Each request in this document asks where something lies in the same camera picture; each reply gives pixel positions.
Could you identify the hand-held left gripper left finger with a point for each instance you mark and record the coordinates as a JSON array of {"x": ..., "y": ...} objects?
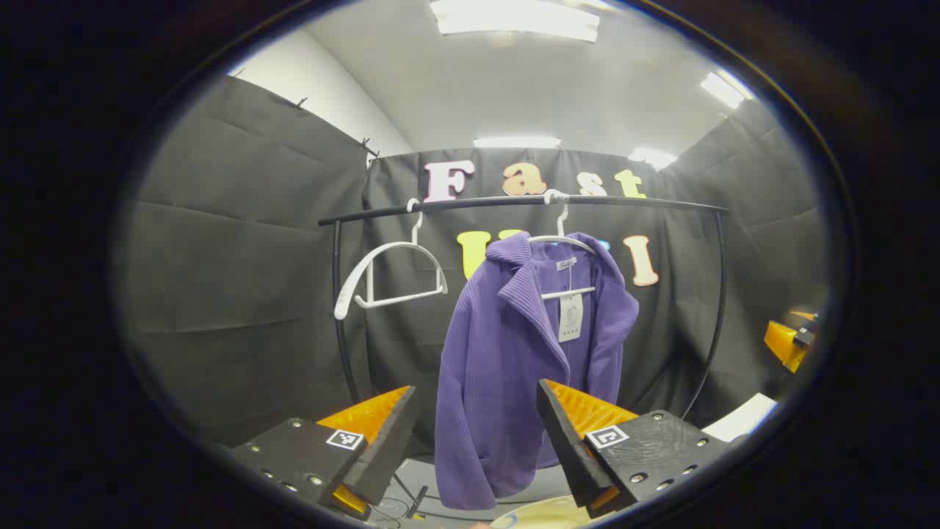
[{"x": 385, "y": 448}]

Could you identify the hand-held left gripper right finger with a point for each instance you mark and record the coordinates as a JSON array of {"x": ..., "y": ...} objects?
[{"x": 569, "y": 448}]

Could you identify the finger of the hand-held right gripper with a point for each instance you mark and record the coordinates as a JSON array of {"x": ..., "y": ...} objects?
[{"x": 784, "y": 344}]

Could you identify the cream laundry hamper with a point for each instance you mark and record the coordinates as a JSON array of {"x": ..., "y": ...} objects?
[{"x": 543, "y": 516}]

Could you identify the purple knit cardigan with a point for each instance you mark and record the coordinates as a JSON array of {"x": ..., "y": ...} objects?
[{"x": 499, "y": 367}]

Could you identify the white plastic hanger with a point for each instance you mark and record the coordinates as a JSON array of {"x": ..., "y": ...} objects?
[
  {"x": 342, "y": 300},
  {"x": 569, "y": 293}
]

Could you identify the black clothes rack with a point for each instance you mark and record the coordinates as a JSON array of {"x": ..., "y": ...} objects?
[{"x": 485, "y": 202}]

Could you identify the white cabinet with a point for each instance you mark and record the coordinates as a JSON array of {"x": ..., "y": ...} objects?
[{"x": 742, "y": 419}]

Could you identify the ceiling light panel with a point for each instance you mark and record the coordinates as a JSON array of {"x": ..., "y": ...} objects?
[
  {"x": 723, "y": 90},
  {"x": 514, "y": 18},
  {"x": 516, "y": 142}
]

